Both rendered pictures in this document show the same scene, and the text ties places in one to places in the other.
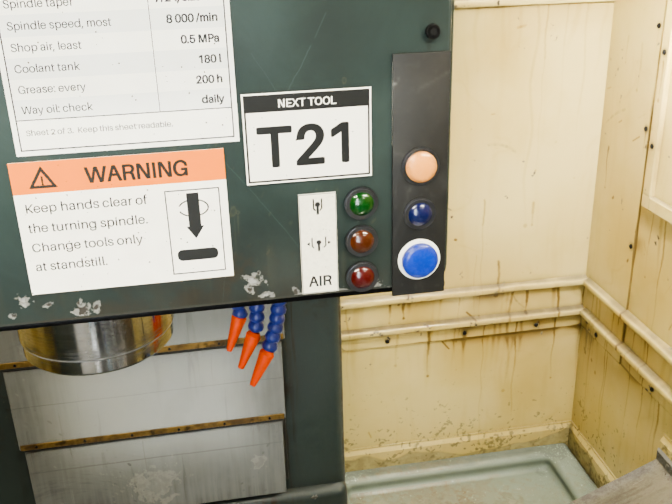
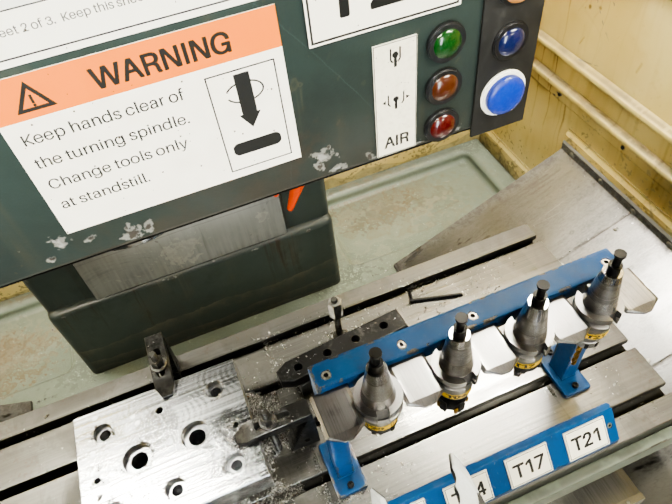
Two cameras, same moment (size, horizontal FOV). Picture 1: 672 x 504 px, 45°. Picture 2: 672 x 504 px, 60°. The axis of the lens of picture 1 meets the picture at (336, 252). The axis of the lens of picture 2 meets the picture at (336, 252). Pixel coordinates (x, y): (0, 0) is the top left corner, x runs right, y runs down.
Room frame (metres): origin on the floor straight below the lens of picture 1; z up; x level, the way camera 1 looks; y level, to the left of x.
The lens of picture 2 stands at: (0.28, 0.10, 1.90)
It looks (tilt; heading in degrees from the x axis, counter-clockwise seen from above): 49 degrees down; 354
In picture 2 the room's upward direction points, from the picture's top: 8 degrees counter-clockwise
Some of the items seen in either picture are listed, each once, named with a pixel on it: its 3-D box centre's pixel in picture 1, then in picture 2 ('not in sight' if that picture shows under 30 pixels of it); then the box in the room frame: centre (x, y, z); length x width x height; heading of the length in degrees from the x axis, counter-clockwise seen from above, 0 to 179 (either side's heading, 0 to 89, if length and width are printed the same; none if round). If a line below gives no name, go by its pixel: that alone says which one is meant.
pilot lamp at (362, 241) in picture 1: (362, 241); (444, 87); (0.60, -0.02, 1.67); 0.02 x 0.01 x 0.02; 100
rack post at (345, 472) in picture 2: not in sight; (334, 431); (0.66, 0.10, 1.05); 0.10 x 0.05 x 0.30; 10
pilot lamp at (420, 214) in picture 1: (419, 214); (510, 41); (0.61, -0.07, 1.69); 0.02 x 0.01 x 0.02; 100
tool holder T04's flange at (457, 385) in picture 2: not in sight; (455, 366); (0.63, -0.07, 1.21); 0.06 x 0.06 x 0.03
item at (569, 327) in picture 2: not in sight; (563, 321); (0.66, -0.23, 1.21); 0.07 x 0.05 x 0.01; 10
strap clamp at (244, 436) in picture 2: not in sight; (275, 429); (0.72, 0.20, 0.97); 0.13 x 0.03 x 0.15; 100
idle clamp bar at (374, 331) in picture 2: not in sight; (343, 354); (0.86, 0.05, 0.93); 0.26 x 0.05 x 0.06; 105
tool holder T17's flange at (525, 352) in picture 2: not in sight; (528, 336); (0.65, -0.18, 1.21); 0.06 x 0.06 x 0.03
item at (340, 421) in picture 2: not in sight; (338, 415); (0.61, 0.09, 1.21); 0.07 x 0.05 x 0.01; 10
